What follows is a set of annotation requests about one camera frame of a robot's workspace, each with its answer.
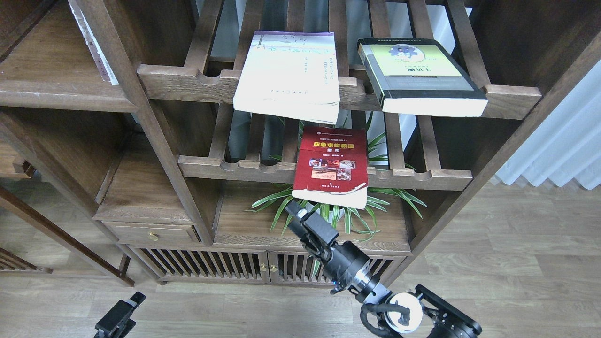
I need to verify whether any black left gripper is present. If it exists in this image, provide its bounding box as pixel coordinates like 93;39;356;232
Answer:
94;292;146;338

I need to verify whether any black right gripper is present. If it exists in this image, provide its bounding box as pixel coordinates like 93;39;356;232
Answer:
285;201;392;304

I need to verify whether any red paperback book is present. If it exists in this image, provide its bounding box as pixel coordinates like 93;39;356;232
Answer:
292;126;369;209

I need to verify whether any green and black book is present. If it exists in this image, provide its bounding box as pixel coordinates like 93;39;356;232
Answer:
358;38;488;117

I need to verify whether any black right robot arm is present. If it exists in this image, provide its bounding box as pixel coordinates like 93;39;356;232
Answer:
285;201;483;338

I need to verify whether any white plant pot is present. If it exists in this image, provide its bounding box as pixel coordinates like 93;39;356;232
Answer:
305;201;345;224

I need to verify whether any green spider plant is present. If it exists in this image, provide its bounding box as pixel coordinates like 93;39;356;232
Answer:
250;113;426;239

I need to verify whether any white paperback book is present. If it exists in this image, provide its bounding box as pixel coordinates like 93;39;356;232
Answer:
232;31;340;124

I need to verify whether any dark wooden bookshelf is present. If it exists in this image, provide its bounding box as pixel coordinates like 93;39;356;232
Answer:
1;0;600;286

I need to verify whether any white upright book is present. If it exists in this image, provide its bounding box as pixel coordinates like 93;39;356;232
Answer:
68;0;119;86

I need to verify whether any white curtain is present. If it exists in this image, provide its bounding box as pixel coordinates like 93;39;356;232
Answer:
495;63;601;190

